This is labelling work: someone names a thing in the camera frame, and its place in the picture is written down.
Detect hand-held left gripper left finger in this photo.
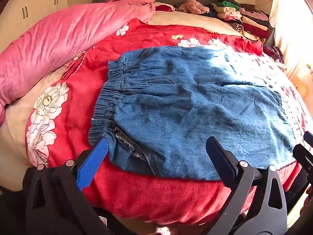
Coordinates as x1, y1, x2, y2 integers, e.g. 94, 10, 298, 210
24, 137, 115, 235

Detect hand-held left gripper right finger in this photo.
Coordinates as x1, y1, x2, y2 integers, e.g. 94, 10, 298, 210
206, 136, 288, 235

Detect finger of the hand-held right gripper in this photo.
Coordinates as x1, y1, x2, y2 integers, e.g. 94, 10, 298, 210
303, 132, 313, 150
293, 144, 313, 176

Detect blue denim pants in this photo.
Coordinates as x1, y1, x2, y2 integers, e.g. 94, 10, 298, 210
88, 46, 297, 180

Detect red floral blanket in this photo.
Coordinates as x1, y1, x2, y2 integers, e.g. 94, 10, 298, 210
26, 17, 309, 226

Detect purple garment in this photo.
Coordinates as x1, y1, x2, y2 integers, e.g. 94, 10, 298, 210
263, 45, 284, 64

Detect pink quilt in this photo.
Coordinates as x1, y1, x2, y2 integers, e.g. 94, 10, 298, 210
0, 0, 156, 125

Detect pile of folded clothes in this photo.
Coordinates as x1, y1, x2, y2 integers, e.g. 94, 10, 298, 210
211, 0, 273, 40

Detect pink fluffy garment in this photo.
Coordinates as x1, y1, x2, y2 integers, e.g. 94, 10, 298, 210
178, 0, 210, 14

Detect dark red cloth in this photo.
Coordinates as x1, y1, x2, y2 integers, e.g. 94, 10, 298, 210
155, 2, 175, 12

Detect white wardrobe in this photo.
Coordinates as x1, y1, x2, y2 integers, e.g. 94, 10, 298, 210
0, 0, 69, 52

